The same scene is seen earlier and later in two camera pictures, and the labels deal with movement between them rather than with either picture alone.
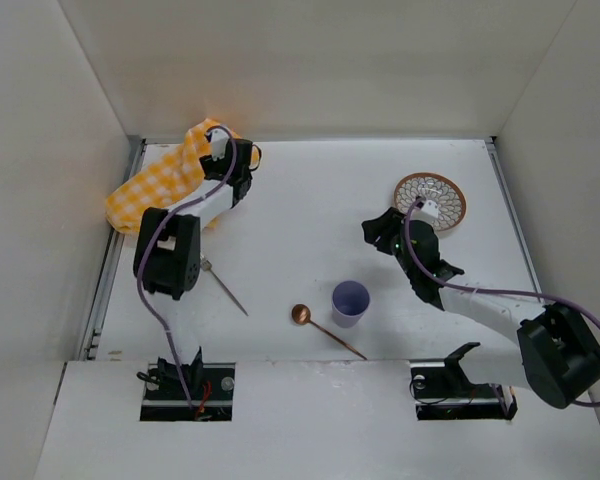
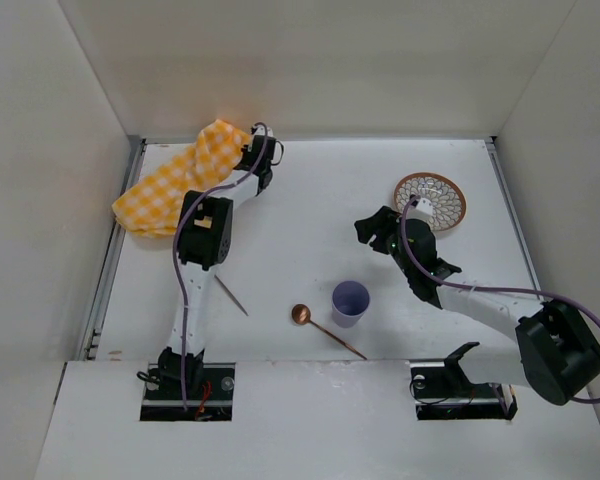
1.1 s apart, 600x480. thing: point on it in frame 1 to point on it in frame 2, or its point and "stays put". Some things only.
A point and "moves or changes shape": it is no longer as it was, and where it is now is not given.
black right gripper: [387, 228] stays put
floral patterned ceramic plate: [443, 190] stays put
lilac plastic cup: [349, 301] stays put
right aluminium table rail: [493, 146] stays put
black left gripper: [245, 153] to [247, 156]
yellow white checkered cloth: [158, 186] moves or changes shape
